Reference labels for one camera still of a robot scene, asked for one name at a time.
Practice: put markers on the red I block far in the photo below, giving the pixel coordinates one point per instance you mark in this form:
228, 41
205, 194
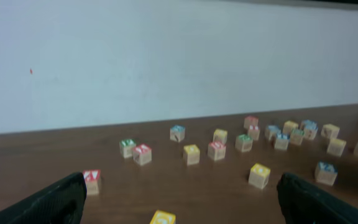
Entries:
253, 132

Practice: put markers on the blue D block far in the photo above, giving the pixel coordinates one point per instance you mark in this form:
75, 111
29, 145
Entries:
306, 123

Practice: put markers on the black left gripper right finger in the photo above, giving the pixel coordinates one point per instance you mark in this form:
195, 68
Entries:
302, 202

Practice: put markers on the yellow O wooden block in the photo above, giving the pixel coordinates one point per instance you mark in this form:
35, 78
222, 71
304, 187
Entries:
191, 154

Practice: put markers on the red X wooden block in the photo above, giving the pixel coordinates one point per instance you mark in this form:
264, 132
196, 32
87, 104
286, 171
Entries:
142, 154

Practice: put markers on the yellow block with picture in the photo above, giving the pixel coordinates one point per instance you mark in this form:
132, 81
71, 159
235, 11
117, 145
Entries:
336, 147

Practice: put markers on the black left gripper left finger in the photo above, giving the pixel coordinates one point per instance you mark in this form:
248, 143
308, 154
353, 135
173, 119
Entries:
62, 202

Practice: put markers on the green Z wooden block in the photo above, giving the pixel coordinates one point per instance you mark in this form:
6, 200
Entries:
296, 137

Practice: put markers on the blue 5 wooden block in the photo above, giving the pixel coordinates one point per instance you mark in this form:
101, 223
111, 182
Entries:
310, 131

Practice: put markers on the yellow 8 wooden block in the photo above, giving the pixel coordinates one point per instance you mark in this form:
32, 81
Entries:
330, 131

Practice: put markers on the blue X wooden block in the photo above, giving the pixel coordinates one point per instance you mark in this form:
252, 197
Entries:
177, 133

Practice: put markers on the blue L wooden block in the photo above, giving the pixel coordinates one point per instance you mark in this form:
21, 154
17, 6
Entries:
271, 131

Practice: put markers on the yellow block upper middle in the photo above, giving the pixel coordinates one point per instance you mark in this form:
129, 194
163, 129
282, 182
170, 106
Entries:
220, 135

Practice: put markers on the yellow block lower middle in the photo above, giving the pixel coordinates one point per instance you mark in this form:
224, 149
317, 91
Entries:
259, 176

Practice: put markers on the blue 2 wooden block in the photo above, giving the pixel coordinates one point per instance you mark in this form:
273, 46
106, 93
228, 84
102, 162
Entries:
325, 173

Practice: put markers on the blue T wooden block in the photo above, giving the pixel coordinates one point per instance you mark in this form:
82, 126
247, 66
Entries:
281, 141

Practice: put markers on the red U block upper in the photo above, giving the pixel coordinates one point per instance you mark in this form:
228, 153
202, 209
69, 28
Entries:
216, 150

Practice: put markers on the green B wooden block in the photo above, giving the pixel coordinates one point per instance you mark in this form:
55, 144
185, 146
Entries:
243, 143

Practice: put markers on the yellow block near Z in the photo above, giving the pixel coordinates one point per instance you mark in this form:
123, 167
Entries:
289, 126

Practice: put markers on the green F wooden block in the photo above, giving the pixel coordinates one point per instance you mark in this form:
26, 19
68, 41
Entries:
126, 147

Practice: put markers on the yellow 2 wooden block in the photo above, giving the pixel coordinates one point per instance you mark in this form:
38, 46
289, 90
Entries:
161, 217

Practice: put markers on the red H wooden block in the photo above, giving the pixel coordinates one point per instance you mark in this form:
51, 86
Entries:
250, 121

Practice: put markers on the red A wooden block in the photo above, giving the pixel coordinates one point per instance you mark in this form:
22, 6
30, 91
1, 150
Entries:
93, 181

